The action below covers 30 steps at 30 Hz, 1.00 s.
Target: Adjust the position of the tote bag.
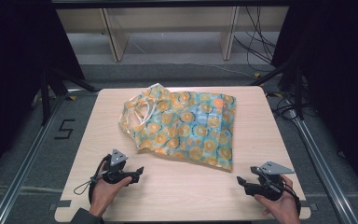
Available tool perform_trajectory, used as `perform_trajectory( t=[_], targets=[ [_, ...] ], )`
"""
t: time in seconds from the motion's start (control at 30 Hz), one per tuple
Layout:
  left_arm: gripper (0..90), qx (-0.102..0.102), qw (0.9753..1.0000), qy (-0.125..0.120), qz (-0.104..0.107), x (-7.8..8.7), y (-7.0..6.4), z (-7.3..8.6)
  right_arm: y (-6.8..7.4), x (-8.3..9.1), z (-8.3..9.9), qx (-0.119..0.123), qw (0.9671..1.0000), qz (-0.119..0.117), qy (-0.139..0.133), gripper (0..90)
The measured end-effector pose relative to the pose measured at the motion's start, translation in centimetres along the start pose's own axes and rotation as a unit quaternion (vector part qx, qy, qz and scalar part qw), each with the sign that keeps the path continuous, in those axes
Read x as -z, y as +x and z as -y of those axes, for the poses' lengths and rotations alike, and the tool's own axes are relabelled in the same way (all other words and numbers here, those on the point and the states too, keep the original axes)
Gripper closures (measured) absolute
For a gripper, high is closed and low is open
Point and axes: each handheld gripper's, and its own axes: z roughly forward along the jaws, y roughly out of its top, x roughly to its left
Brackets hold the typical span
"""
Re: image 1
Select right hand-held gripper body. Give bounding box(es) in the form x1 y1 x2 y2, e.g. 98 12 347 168
244 161 296 202

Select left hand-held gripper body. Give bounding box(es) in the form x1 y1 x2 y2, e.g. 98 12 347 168
101 148 138 187

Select orange circle print tote bag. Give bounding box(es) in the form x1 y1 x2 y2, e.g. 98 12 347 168
117 82 237 173

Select person's right hand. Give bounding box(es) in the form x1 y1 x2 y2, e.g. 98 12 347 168
254 175 301 224

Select person's left hand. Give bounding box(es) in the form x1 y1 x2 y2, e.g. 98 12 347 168
89 161 133 217

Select black metal stand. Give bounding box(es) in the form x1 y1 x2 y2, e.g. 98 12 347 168
251 57 306 121
39 66 98 126

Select black curtain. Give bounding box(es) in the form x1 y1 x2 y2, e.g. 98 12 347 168
271 0 358 202
0 0 86 185

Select light wooden shelf unit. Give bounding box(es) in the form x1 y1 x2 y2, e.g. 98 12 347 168
55 6 290 62

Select thin grey lanyard loop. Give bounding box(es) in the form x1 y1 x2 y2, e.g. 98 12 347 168
73 176 101 196

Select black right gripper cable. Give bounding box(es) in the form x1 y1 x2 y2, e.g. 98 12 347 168
279 180 302 217

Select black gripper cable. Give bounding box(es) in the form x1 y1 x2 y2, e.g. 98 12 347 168
279 180 302 217
88 154 112 206

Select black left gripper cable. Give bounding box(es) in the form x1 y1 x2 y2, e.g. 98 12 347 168
88 154 112 206

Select aluminium floor rail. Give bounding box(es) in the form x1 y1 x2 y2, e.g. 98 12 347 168
0 91 68 224
287 102 358 224

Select black floor cables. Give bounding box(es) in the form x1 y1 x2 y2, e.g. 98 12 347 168
265 90 320 123

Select thin white floor cable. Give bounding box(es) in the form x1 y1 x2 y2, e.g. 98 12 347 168
130 40 256 78

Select hanging black cable bundle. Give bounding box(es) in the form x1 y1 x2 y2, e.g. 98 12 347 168
233 6 277 65

